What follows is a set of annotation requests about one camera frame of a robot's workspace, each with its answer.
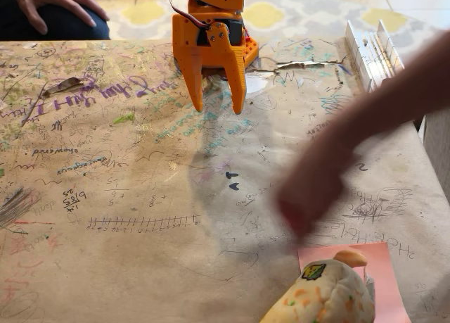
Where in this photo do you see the dry brown leaf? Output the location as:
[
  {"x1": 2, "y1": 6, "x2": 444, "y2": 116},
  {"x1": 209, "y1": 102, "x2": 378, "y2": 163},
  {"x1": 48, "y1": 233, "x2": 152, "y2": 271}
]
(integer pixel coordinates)
[{"x1": 44, "y1": 76, "x2": 85, "y2": 95}]

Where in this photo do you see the child's forearm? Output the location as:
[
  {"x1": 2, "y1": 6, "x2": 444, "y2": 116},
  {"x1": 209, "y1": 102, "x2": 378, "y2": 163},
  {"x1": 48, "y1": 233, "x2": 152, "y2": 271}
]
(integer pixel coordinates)
[{"x1": 316, "y1": 30, "x2": 450, "y2": 169}]

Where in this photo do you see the leg in blue jeans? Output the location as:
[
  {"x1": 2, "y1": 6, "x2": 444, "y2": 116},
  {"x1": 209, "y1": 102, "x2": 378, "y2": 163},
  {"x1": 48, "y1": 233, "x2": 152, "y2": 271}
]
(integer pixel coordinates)
[{"x1": 0, "y1": 0, "x2": 111, "y2": 41}]

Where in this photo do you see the grey sofa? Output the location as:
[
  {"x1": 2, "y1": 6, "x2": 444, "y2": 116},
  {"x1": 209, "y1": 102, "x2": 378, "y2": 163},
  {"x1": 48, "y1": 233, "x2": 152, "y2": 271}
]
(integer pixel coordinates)
[{"x1": 423, "y1": 108, "x2": 450, "y2": 194}]

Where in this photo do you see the white patterned plush toy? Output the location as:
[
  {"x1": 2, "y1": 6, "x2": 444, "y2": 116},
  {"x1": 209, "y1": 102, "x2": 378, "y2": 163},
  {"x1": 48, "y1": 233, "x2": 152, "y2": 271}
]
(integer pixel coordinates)
[{"x1": 259, "y1": 248, "x2": 376, "y2": 323}]

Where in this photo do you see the pink paper sheet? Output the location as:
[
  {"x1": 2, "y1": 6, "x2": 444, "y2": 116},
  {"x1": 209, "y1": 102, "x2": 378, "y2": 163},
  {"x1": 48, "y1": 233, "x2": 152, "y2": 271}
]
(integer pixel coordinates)
[{"x1": 297, "y1": 241, "x2": 412, "y2": 323}]

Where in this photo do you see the orange grid base plate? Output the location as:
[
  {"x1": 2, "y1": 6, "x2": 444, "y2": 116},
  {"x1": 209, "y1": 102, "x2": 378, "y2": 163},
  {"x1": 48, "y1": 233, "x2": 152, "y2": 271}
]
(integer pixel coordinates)
[{"x1": 242, "y1": 34, "x2": 260, "y2": 68}]

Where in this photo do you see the child's hand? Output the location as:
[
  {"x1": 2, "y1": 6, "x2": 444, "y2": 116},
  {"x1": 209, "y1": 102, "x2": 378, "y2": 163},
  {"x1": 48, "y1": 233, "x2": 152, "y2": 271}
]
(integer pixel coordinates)
[{"x1": 274, "y1": 139, "x2": 356, "y2": 243}]

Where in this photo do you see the servo cable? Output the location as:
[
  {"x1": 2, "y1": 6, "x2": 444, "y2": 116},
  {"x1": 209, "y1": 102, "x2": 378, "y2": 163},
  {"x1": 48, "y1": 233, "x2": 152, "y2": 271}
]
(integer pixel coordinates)
[{"x1": 167, "y1": 0, "x2": 212, "y2": 30}]

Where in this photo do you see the scribbled brown paper cover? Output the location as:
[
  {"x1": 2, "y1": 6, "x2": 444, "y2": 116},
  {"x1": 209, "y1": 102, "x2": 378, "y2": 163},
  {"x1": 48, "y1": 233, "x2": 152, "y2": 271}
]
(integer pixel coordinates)
[{"x1": 0, "y1": 37, "x2": 450, "y2": 323}]

